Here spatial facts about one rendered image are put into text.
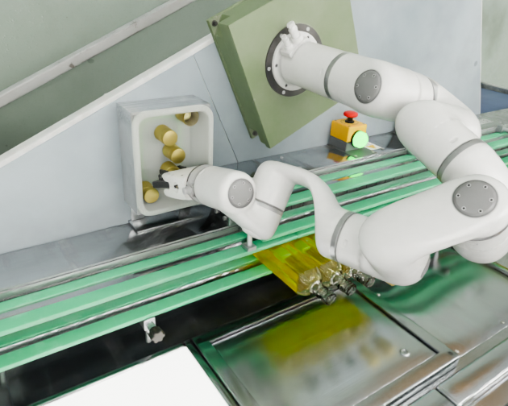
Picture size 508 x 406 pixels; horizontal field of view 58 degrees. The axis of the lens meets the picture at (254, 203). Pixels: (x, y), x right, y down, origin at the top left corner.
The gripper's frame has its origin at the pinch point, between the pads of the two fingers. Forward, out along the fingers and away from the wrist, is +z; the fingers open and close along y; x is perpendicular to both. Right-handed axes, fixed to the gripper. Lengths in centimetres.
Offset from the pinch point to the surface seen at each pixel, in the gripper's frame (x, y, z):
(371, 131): -1, 68, 7
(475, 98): 2, 120, 7
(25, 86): 24, -18, 56
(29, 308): -15.9, -33.7, -8.7
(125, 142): 8.9, -9.3, -0.7
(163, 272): -16.7, -9.4, -10.1
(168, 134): 9.1, -1.0, -3.6
